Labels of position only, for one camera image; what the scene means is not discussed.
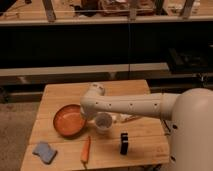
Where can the black binder clip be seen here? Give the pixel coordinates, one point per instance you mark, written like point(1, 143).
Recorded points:
point(124, 143)

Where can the blue sponge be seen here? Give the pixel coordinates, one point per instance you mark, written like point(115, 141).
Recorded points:
point(45, 152)

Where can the white plastic bottle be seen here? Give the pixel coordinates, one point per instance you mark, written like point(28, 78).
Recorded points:
point(122, 118)

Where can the wooden table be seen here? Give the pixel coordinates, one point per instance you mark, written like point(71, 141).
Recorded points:
point(147, 141)

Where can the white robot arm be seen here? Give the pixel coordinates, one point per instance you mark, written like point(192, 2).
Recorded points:
point(190, 113)

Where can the orange ceramic bowl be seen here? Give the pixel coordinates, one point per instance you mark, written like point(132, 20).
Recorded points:
point(68, 120)

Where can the orange carrot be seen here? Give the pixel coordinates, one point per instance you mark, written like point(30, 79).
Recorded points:
point(86, 150)

